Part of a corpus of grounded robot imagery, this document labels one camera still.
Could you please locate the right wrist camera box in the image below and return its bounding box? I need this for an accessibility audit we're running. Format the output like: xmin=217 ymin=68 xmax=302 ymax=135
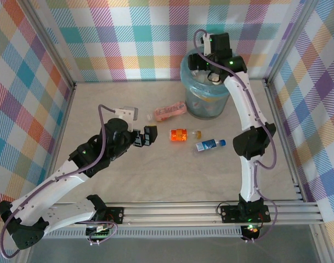
xmin=201 ymin=34 xmax=213 ymax=55

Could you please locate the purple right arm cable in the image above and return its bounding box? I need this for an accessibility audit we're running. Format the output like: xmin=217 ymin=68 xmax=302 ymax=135
xmin=193 ymin=29 xmax=279 ymax=243

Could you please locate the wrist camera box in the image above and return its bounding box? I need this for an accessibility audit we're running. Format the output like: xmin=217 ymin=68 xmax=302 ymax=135
xmin=114 ymin=106 xmax=139 ymax=129
xmin=201 ymin=34 xmax=213 ymax=55

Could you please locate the grey slotted cable duct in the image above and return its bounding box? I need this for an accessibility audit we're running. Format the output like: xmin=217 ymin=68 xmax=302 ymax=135
xmin=46 ymin=228 xmax=243 ymax=239

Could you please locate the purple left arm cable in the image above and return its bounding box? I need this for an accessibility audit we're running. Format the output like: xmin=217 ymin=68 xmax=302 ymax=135
xmin=0 ymin=104 xmax=120 ymax=260

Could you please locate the controller circuit board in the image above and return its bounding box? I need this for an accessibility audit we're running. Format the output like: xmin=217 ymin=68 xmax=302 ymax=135
xmin=86 ymin=224 xmax=114 ymax=245
xmin=240 ymin=224 xmax=262 ymax=243

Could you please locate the blue trash bin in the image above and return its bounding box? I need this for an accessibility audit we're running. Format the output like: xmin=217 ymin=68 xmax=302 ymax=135
xmin=180 ymin=50 xmax=233 ymax=120

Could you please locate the aluminium frame post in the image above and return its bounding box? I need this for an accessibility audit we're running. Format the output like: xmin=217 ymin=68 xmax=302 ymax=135
xmin=20 ymin=0 xmax=77 ymax=91
xmin=264 ymin=0 xmax=321 ymax=85

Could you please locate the pink label bottle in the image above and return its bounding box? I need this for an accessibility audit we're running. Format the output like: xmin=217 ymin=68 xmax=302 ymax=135
xmin=146 ymin=100 xmax=188 ymax=122

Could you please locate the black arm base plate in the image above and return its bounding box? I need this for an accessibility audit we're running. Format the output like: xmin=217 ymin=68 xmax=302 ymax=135
xmin=220 ymin=204 xmax=271 ymax=223
xmin=95 ymin=207 xmax=125 ymax=225

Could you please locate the orange label bottle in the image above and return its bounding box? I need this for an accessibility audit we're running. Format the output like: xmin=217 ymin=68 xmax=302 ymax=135
xmin=169 ymin=128 xmax=189 ymax=142

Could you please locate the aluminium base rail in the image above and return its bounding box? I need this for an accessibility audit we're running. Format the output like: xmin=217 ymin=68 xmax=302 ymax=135
xmin=50 ymin=201 xmax=325 ymax=228

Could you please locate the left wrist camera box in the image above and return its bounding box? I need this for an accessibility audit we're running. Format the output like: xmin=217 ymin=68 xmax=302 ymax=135
xmin=114 ymin=106 xmax=139 ymax=129

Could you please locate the blue plastic bin liner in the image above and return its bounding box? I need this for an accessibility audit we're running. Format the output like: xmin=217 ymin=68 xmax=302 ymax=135
xmin=180 ymin=50 xmax=233 ymax=98

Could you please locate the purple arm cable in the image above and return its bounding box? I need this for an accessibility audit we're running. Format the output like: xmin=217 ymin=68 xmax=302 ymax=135
xmin=0 ymin=104 xmax=120 ymax=260
xmin=193 ymin=29 xmax=279 ymax=243

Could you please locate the blue label blue cap bottle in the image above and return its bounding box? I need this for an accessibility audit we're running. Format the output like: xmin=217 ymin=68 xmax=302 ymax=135
xmin=194 ymin=139 xmax=227 ymax=153

